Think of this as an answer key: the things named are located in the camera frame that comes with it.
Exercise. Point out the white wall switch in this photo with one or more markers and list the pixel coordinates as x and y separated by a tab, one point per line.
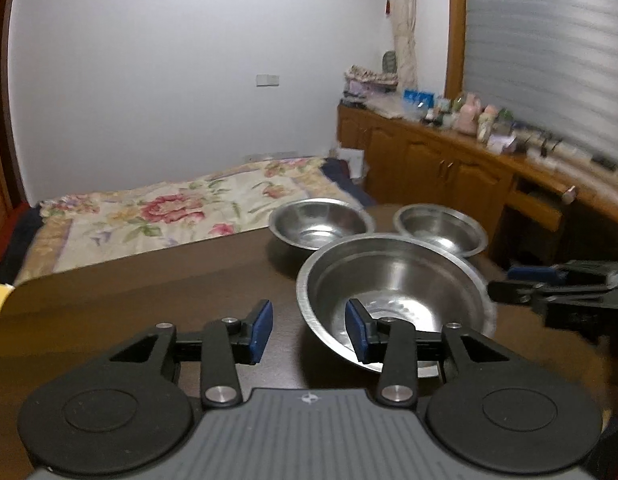
267	80

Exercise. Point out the wooden sideboard cabinet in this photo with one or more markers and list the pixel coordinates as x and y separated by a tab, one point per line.
531	215

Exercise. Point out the window roller blind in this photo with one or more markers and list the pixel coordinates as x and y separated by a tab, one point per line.
552	63

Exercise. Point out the white tissue box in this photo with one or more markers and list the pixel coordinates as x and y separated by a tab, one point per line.
498	144

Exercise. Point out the white paper bag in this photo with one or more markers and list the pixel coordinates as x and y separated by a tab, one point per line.
354	159

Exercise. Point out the stack of folded fabrics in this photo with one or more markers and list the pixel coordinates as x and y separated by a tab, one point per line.
362	84

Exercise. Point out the blue box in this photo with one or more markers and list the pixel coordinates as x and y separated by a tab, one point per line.
412	97

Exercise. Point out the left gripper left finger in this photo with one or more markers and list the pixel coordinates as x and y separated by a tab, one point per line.
227	343

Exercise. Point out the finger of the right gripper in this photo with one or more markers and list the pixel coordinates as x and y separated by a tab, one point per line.
517	293
531	273

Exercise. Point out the large steel bowl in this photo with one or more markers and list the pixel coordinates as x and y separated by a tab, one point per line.
394	277

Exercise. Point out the pink bottle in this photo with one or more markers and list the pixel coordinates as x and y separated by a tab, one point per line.
467	119

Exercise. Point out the floral bed quilt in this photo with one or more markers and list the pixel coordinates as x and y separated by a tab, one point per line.
83	229

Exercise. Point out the beige curtain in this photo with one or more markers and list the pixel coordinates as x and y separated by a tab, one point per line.
402	15

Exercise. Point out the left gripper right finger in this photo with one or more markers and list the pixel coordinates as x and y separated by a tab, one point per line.
391	343

